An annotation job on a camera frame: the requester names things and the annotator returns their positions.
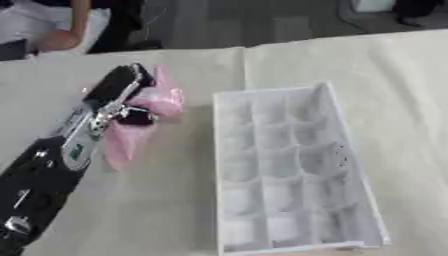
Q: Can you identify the white compartment box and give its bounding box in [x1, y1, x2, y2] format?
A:
[211, 80, 392, 256]

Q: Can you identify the person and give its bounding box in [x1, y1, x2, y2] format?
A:
[0, 0, 112, 55]

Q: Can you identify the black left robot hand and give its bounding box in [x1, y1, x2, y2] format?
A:
[80, 62, 160, 127]

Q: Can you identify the black chair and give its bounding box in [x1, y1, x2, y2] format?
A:
[85, 0, 165, 54]

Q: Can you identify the pink soft cloth item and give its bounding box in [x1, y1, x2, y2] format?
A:
[101, 64, 188, 172]

